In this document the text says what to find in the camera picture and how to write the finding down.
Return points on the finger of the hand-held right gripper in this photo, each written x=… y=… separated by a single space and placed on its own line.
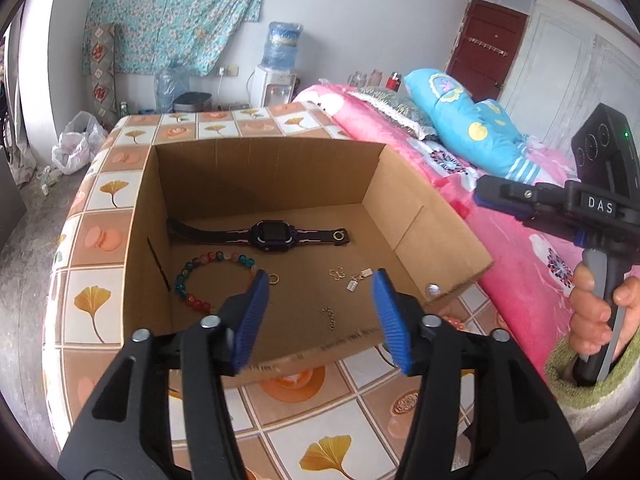
x=492 y=192

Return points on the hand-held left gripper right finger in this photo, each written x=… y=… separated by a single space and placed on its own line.
x=391 y=320

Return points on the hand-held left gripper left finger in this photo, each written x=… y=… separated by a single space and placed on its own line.
x=250 y=320

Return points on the silver spring charm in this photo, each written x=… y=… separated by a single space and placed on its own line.
x=367 y=273

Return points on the wrist watch purple case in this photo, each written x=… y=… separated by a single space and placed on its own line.
x=267 y=234

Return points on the brown cardboard box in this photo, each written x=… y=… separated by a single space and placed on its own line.
x=280 y=185

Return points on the person's right forearm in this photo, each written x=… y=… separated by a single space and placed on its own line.
x=600 y=410

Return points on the person's right hand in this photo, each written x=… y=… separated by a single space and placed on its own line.
x=587 y=315

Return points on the small silver round piece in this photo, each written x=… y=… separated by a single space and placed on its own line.
x=431 y=290

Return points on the blue cartoon pillow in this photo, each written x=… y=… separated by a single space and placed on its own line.
x=465 y=115

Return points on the white panelled wardrobe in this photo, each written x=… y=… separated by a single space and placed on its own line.
x=570 y=70

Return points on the silver sequin pillow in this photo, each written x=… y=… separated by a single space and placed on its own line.
x=395 y=107

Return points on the dark red door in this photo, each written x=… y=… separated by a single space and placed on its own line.
x=487 y=50

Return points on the red bottle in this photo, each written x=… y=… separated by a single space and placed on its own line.
x=393 y=81

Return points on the grey round cooker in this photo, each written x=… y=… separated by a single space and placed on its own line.
x=192 y=102

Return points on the white water dispenser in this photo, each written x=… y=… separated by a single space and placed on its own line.
x=272 y=90

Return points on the white plastic bag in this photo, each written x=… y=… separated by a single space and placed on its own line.
x=77 y=145

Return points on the clear empty water bottle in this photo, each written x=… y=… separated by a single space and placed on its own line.
x=170 y=87

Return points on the blue water jug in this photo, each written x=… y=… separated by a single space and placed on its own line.
x=282 y=45

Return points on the black cabinet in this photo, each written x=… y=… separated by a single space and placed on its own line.
x=10 y=200

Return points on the grey red-flower cushion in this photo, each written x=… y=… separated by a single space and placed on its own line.
x=100 y=70

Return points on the white wall socket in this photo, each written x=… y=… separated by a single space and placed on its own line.
x=229 y=70

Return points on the teal floral wall cloth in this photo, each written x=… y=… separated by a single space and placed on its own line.
x=175 y=15

